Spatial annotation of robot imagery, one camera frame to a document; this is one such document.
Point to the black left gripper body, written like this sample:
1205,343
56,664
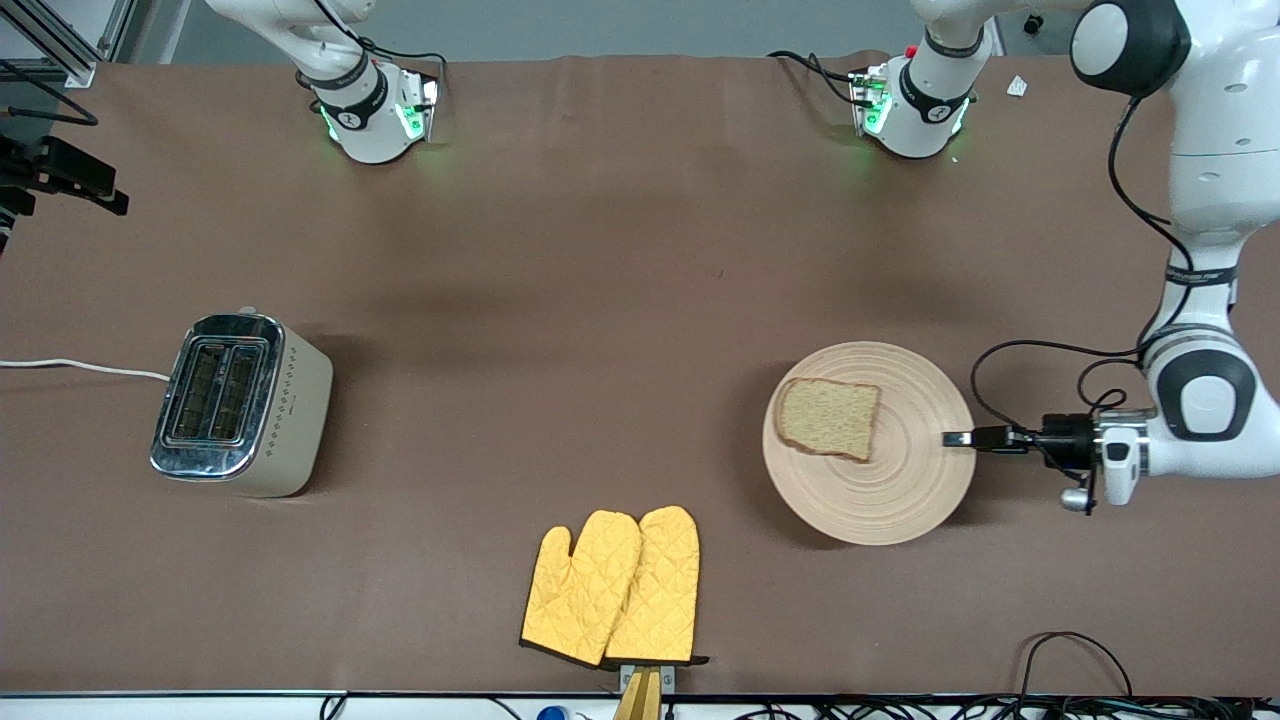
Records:
1064,437

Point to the round wooden plate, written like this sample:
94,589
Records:
900,500

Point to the brown toast slice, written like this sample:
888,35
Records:
828,418

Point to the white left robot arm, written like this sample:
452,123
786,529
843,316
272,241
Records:
1230,150

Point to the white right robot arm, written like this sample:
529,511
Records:
370,110

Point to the beige chrome two-slot toaster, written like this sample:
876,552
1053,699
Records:
290,430

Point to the green-lit base connector box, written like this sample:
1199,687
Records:
425,100
862,95

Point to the white paper scrap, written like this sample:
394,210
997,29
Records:
1018,86

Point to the yellow quilted oven mitt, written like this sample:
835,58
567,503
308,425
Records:
660,590
580,600

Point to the brown table cover sheet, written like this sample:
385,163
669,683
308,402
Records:
640,200

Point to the black caster wheel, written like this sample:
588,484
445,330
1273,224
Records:
1034,21

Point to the wooden stick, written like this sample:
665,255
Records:
640,700

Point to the aluminium frame strut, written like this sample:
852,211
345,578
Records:
60,40

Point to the small metal bracket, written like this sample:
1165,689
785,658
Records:
668,678

